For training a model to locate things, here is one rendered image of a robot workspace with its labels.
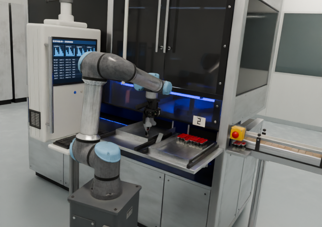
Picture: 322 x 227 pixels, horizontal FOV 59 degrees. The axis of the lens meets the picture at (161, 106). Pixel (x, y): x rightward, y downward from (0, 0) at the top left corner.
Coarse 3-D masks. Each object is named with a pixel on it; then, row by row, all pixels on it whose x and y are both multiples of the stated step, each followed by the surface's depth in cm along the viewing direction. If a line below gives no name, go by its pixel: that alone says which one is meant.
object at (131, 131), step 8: (120, 128) 190; (128, 128) 198; (136, 128) 202; (144, 128) 204; (152, 128) 205; (160, 128) 206; (128, 136) 182; (136, 136) 178; (144, 136) 187; (152, 136) 178
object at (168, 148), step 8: (176, 136) 187; (160, 144) 171; (168, 144) 176; (176, 144) 177; (152, 152) 159; (160, 152) 156; (168, 152) 163; (176, 152) 164; (184, 152) 165; (192, 152) 166; (200, 152) 159; (176, 160) 151; (184, 160) 148; (192, 160) 151
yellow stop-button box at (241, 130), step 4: (232, 128) 170; (236, 128) 169; (240, 128) 169; (244, 128) 170; (232, 132) 170; (240, 132) 168; (244, 132) 171; (240, 136) 168; (244, 136) 173; (240, 140) 168
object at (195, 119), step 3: (195, 117) 183; (198, 117) 182; (201, 117) 180; (195, 120) 183; (198, 120) 182; (201, 120) 181; (204, 120) 180; (195, 123) 183; (198, 123) 182; (201, 123) 181; (204, 123) 180; (204, 126) 180
